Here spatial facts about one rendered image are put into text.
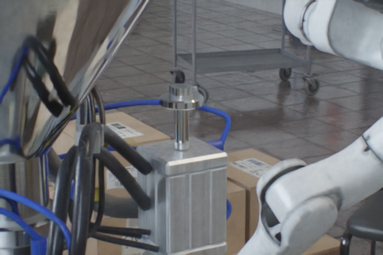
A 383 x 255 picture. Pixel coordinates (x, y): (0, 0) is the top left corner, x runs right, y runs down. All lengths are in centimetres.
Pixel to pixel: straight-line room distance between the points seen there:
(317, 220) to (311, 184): 5
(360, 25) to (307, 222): 44
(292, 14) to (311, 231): 49
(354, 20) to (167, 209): 104
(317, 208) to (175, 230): 70
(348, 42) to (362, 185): 34
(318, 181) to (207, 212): 72
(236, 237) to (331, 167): 228
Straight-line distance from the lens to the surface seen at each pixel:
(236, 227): 361
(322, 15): 161
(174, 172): 62
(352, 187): 136
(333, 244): 377
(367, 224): 270
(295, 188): 134
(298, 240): 135
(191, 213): 63
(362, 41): 163
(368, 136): 138
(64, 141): 346
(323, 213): 133
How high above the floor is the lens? 160
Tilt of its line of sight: 16 degrees down
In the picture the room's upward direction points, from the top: straight up
